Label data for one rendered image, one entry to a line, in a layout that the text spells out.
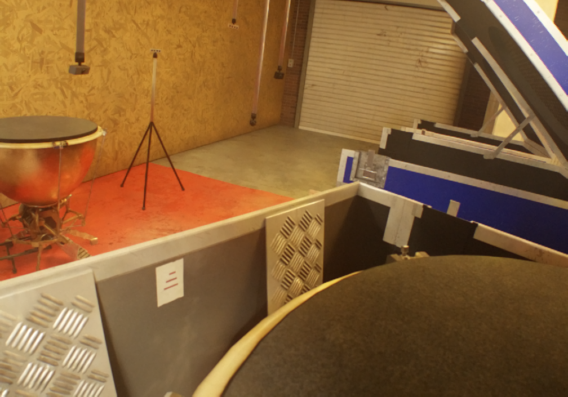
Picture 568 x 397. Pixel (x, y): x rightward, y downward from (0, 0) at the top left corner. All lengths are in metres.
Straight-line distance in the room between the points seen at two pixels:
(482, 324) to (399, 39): 6.95
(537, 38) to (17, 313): 1.36
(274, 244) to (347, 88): 6.72
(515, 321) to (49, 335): 0.56
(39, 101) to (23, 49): 0.42
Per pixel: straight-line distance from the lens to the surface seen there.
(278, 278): 0.75
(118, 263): 0.53
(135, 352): 0.64
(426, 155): 2.17
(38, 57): 3.23
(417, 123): 3.15
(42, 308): 0.51
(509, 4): 1.31
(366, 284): 0.46
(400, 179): 1.31
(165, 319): 0.63
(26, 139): 1.89
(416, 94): 7.22
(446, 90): 7.24
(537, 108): 2.08
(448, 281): 0.53
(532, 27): 1.31
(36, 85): 3.24
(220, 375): 0.35
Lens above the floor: 1.22
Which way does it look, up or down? 18 degrees down
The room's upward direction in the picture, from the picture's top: 7 degrees clockwise
